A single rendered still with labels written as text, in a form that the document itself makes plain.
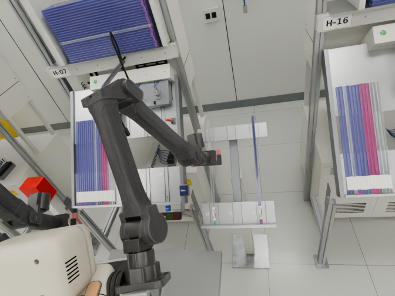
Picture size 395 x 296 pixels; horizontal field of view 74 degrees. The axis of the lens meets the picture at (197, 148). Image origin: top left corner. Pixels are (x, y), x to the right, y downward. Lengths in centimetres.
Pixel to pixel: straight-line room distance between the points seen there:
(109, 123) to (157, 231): 30
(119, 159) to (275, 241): 157
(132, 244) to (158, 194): 79
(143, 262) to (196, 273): 68
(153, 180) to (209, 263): 52
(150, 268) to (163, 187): 81
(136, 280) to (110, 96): 45
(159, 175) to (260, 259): 95
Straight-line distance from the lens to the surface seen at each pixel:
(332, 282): 197
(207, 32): 293
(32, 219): 102
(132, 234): 71
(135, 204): 69
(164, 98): 145
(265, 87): 320
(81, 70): 166
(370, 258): 210
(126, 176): 68
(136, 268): 69
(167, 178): 145
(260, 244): 204
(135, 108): 78
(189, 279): 135
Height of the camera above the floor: 181
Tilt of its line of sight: 40 degrees down
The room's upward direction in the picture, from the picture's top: 17 degrees counter-clockwise
